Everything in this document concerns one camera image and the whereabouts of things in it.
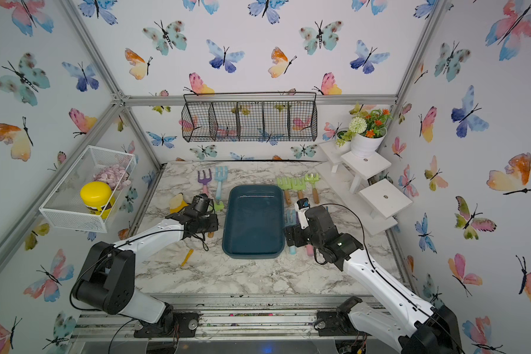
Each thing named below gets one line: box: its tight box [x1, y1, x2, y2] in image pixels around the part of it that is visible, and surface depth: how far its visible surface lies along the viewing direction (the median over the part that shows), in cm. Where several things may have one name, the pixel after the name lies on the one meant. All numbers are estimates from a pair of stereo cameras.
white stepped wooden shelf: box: [314, 144, 413, 237], surface depth 93 cm
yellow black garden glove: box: [168, 192, 189, 214], surface depth 106 cm
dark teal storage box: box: [221, 184, 286, 260], surface depth 98 cm
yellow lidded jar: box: [79, 181, 116, 220], surface depth 65 cm
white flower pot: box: [351, 128, 388, 159], surface depth 91 cm
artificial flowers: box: [335, 108, 394, 147], surface depth 85 cm
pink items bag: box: [92, 164, 132, 191], surface depth 71 cm
